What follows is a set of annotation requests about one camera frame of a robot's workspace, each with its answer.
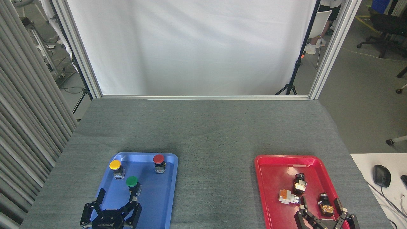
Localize blue bin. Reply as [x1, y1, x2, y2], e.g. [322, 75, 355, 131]
[371, 0, 392, 15]

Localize white and orange switch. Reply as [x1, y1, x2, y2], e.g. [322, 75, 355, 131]
[278, 189, 300, 205]

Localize person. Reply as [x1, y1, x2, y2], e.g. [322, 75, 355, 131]
[304, 0, 343, 55]

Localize white caster leg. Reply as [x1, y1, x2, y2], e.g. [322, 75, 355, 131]
[385, 135, 407, 146]

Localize white chair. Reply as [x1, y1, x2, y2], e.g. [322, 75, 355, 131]
[307, 10, 333, 70]

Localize silver aluminium post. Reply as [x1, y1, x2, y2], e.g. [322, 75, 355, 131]
[52, 0, 103, 99]
[308, 0, 363, 100]

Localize white desk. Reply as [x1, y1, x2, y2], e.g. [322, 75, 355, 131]
[350, 153, 407, 229]

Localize red push button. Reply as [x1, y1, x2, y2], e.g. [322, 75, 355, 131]
[153, 154, 167, 174]

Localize red plastic tray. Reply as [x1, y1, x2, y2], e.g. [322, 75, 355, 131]
[254, 155, 353, 229]

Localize metal equipment cart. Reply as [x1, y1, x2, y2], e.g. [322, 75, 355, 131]
[18, 16, 66, 80]

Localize silver aluminium crossbar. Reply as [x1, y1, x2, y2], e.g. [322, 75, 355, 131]
[102, 95, 311, 101]

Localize black and orange switch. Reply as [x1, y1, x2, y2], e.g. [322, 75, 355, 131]
[317, 192, 335, 217]

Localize green push button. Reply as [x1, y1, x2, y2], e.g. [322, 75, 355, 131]
[126, 176, 142, 197]

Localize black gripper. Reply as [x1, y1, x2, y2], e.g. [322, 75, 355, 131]
[80, 189, 143, 229]
[294, 196, 360, 229]

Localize yellow push button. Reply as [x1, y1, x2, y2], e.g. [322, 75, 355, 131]
[109, 159, 126, 180]

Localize black computer mouse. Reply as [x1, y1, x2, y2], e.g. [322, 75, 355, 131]
[373, 164, 392, 188]

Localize white backdrop cloth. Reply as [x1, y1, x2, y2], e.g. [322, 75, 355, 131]
[67, 0, 318, 96]

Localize blue plastic tray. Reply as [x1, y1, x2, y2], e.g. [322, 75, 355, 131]
[83, 152, 179, 229]

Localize black office chair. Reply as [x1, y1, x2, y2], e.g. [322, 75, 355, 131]
[356, 7, 407, 59]

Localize black and white switch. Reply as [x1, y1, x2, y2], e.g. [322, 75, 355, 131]
[293, 173, 307, 195]

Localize grey mouse cable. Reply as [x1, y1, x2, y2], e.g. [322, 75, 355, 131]
[365, 181, 407, 220]

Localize grey ribbed curtain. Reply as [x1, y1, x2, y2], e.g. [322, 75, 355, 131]
[0, 0, 78, 229]

